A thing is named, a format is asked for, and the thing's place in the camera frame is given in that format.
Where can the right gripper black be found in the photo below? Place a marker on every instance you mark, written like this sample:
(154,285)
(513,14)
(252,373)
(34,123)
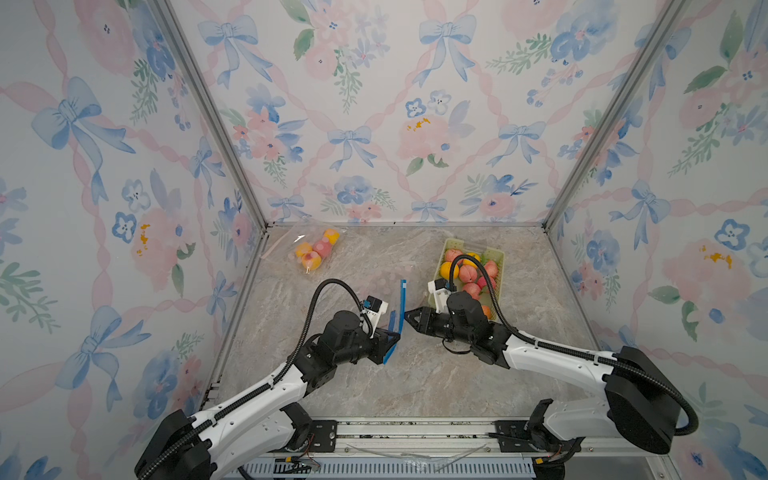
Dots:
(425,318)

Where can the pink zipper clear bag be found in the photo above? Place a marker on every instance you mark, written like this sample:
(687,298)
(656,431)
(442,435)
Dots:
(288,248)

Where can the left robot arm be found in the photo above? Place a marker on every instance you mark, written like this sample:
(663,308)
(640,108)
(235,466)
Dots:
(266,417)

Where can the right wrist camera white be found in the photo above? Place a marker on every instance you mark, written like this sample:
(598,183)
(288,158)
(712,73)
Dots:
(438,292)

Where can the pink peach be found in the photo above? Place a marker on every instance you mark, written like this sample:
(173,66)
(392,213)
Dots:
(323,248)
(468,274)

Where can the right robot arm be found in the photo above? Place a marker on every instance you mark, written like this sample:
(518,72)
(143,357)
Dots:
(630,397)

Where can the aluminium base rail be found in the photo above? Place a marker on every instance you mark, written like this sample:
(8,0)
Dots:
(391,448)

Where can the blue zipper clear bag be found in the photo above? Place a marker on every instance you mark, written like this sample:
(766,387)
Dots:
(390,286)

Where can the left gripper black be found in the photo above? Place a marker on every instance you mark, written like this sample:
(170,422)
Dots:
(381,345)

